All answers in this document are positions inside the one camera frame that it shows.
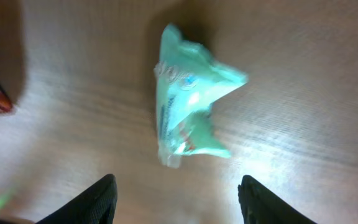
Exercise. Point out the teal wipes packet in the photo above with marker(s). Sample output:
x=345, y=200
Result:
x=189, y=81

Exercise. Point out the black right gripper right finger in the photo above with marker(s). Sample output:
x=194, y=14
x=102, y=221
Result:
x=259, y=205

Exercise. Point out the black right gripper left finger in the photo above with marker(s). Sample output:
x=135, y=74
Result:
x=96, y=205

